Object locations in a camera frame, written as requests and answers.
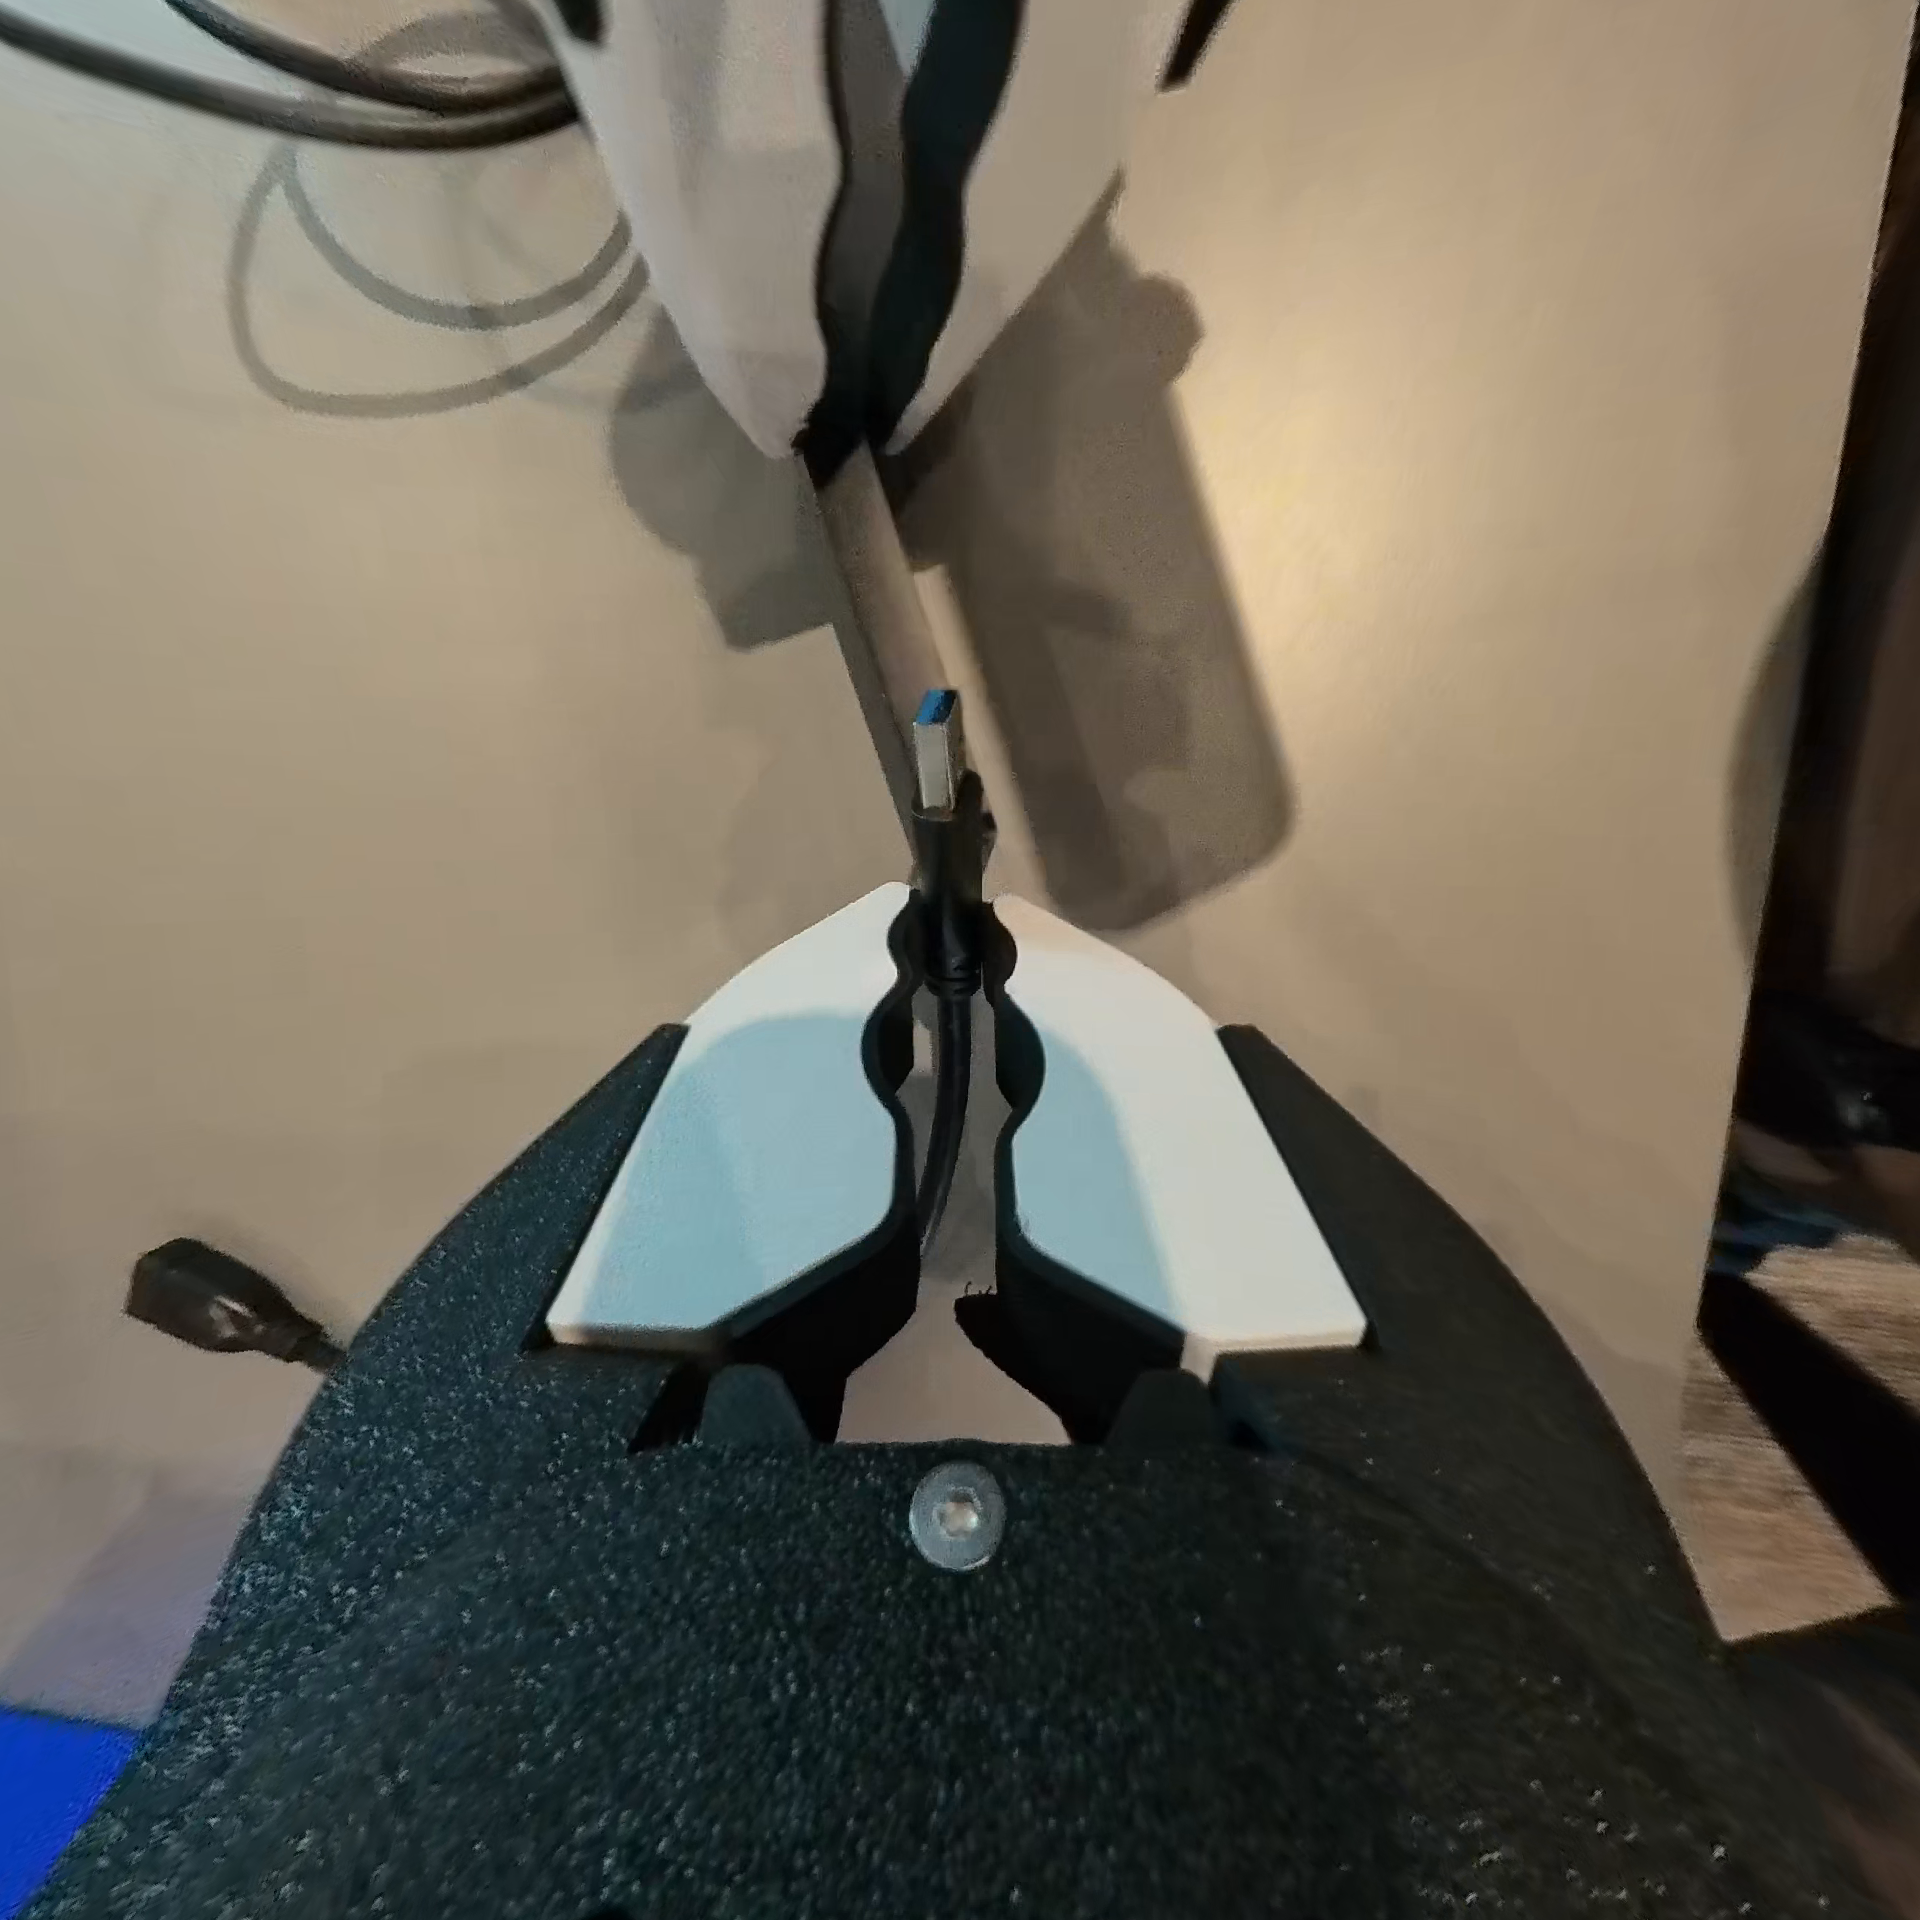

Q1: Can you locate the blue mat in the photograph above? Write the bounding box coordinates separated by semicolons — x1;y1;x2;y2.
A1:
0;1707;140;1920

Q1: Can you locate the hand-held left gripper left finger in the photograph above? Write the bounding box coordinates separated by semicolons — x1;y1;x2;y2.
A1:
545;886;921;1355

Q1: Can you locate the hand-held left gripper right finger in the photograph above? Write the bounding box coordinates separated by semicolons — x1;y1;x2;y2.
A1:
979;897;1368;1376

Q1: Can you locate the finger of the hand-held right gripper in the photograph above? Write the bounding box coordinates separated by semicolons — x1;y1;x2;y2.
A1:
576;0;904;463
862;0;1190;456

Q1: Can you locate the black usb cable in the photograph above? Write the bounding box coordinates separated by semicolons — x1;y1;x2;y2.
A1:
902;689;998;1272

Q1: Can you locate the black cable connector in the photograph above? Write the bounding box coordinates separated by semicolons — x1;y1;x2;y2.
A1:
124;1236;352;1371

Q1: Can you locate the black hub cable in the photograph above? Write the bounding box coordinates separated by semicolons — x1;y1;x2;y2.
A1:
0;0;606;155

